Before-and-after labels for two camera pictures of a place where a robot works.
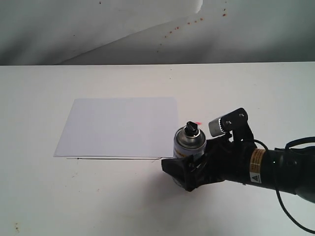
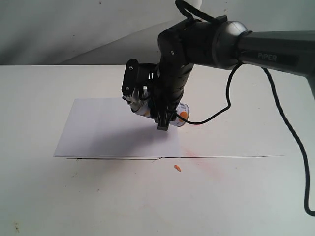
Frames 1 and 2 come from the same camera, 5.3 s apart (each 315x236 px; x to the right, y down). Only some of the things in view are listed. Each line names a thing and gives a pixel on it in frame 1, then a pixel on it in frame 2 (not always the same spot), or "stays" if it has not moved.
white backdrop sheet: (53, 32) stays
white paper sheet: (128, 127) stays
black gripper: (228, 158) to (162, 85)
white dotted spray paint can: (189, 141) to (142, 107)
